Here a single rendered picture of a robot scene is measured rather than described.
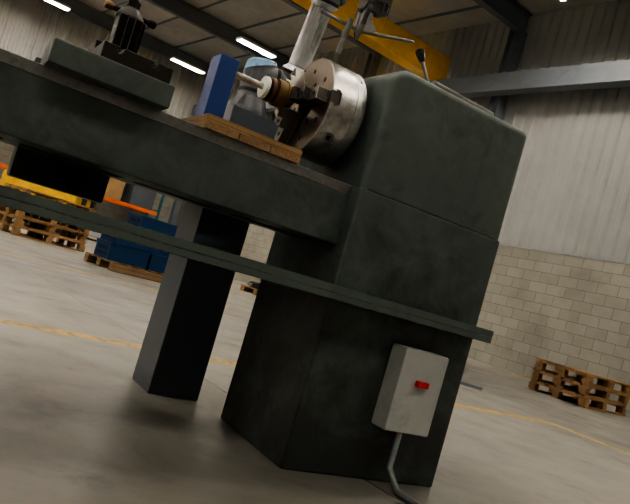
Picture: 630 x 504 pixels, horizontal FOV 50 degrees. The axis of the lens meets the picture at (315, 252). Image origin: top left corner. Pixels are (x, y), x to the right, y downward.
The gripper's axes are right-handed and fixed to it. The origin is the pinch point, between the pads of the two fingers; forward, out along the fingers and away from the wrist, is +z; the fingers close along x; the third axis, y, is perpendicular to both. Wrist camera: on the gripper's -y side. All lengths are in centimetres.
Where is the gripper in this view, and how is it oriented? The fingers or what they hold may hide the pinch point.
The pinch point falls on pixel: (355, 35)
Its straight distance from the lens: 227.4
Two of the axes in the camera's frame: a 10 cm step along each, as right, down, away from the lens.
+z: -3.2, 9.4, 1.0
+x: -3.4, -2.1, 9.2
